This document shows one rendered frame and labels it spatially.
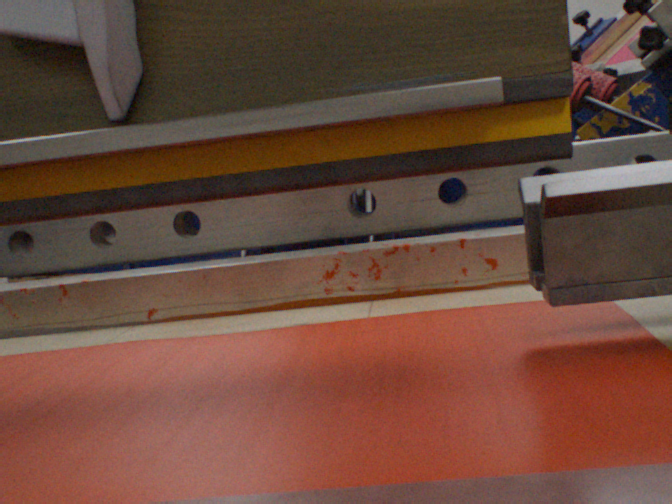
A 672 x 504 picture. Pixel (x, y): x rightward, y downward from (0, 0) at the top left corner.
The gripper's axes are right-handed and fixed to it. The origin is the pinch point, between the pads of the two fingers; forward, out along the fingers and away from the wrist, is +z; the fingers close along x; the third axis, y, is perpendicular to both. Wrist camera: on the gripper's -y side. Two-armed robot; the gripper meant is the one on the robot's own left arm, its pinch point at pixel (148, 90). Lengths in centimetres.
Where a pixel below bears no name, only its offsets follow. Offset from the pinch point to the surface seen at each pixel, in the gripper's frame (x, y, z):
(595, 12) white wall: -414, -128, -65
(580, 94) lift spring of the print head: -58, -32, -1
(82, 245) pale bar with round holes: -22.8, 15.1, 8.1
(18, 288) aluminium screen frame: -16.0, 17.0, 10.1
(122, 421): 3.6, 1.8, 13.5
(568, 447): 9.6, -14.7, 13.4
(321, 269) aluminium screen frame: -15.9, -4.4, 10.9
